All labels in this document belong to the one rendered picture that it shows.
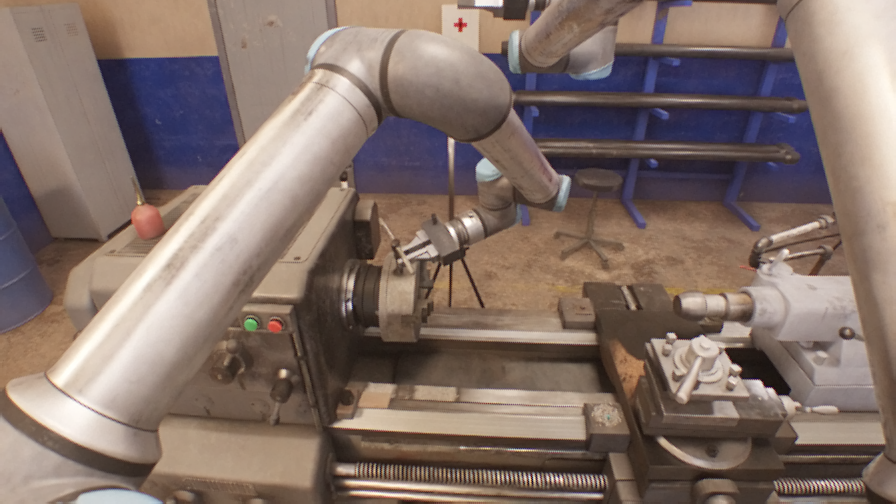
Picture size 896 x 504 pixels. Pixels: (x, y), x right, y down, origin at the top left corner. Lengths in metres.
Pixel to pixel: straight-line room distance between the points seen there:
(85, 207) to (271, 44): 2.04
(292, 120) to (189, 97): 4.39
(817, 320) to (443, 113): 1.21
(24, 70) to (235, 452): 3.48
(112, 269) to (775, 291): 1.71
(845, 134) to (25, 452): 0.71
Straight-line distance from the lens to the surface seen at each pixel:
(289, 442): 1.35
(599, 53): 1.05
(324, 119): 0.56
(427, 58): 0.57
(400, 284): 1.18
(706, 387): 1.13
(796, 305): 1.47
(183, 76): 4.90
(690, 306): 1.38
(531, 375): 1.59
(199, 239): 0.50
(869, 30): 0.51
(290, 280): 1.04
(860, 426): 1.70
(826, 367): 1.60
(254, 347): 1.16
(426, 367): 1.60
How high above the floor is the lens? 1.89
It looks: 29 degrees down
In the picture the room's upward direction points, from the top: straight up
